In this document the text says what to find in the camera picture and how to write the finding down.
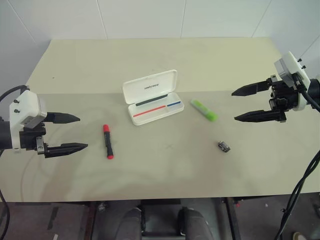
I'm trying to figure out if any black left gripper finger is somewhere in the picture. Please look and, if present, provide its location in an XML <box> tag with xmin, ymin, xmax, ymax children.
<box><xmin>44</xmin><ymin>142</ymin><xmax>89</xmax><ymax>159</ymax></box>
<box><xmin>44</xmin><ymin>111</ymin><xmax>81</xmax><ymax>125</ymax></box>

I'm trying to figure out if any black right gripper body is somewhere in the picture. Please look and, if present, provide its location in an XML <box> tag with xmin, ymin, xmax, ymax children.
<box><xmin>268</xmin><ymin>74</ymin><xmax>301</xmax><ymax>124</ymax></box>

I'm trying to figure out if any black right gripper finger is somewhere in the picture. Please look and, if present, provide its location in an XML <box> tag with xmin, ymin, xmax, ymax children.
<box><xmin>233</xmin><ymin>109</ymin><xmax>281</xmax><ymax>124</ymax></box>
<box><xmin>230</xmin><ymin>80</ymin><xmax>273</xmax><ymax>98</ymax></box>

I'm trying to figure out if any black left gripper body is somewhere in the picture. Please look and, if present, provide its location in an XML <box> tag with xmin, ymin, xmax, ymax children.
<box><xmin>18</xmin><ymin>121</ymin><xmax>49</xmax><ymax>155</ymax></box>

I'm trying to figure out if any white open pencil case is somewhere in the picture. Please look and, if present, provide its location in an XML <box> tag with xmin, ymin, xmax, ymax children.
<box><xmin>121</xmin><ymin>69</ymin><xmax>186</xmax><ymax>127</ymax></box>

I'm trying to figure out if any red and black marker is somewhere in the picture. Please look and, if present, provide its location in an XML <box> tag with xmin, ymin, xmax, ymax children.
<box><xmin>102</xmin><ymin>123</ymin><xmax>115</xmax><ymax>160</ymax></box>

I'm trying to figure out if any small black binder clip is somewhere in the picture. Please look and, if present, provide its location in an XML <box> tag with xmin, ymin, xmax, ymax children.
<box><xmin>216</xmin><ymin>140</ymin><xmax>232</xmax><ymax>154</ymax></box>

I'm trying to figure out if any green highlighter pen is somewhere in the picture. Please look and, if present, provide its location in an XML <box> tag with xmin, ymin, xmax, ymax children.
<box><xmin>190</xmin><ymin>98</ymin><xmax>219</xmax><ymax>123</ymax></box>

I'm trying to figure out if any dark rounded shape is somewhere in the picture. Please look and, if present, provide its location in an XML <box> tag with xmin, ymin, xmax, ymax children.
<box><xmin>176</xmin><ymin>206</ymin><xmax>214</xmax><ymax>240</ymax></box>
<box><xmin>116</xmin><ymin>206</ymin><xmax>146</xmax><ymax>240</ymax></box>

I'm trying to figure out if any beige shoe tip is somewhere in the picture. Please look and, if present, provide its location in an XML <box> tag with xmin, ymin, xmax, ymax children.
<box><xmin>291</xmin><ymin>231</ymin><xmax>309</xmax><ymax>240</ymax></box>

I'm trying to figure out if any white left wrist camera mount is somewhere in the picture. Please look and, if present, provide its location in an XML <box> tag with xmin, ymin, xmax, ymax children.
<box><xmin>9</xmin><ymin>89</ymin><xmax>48</xmax><ymax>152</ymax></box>

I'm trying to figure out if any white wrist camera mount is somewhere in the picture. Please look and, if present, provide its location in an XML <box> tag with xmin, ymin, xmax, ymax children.
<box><xmin>273</xmin><ymin>50</ymin><xmax>312</xmax><ymax>112</ymax></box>
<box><xmin>9</xmin><ymin>89</ymin><xmax>48</xmax><ymax>152</ymax></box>

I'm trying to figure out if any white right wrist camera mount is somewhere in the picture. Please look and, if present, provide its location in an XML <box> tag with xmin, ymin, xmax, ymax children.
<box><xmin>273</xmin><ymin>50</ymin><xmax>312</xmax><ymax>112</ymax></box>

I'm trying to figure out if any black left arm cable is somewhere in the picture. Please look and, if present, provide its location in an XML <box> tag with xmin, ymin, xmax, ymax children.
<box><xmin>0</xmin><ymin>84</ymin><xmax>31</xmax><ymax>240</ymax></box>

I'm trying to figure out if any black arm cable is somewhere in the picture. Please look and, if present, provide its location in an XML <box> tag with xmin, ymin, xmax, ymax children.
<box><xmin>0</xmin><ymin>84</ymin><xmax>31</xmax><ymax>240</ymax></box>
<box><xmin>274</xmin><ymin>74</ymin><xmax>320</xmax><ymax>240</ymax></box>

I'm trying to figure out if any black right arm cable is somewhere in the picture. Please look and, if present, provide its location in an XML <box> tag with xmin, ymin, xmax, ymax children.
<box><xmin>274</xmin><ymin>74</ymin><xmax>320</xmax><ymax>240</ymax></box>

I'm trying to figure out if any black table frame leg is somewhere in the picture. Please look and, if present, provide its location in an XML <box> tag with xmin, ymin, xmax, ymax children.
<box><xmin>225</xmin><ymin>197</ymin><xmax>243</xmax><ymax>240</ymax></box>

